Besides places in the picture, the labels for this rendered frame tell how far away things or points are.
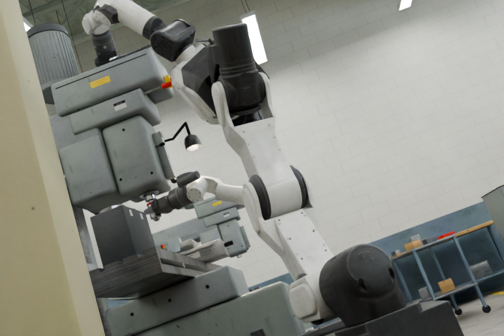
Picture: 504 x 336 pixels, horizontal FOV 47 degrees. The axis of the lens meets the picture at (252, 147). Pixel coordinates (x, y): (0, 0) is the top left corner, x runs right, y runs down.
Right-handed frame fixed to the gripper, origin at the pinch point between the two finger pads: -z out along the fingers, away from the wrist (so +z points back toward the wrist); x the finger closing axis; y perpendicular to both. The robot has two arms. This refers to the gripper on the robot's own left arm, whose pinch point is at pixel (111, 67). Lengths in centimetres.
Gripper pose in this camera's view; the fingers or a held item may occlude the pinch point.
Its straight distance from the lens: 270.3
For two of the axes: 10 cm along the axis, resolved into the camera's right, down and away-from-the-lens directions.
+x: 9.4, -2.8, 1.9
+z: -0.8, -7.3, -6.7
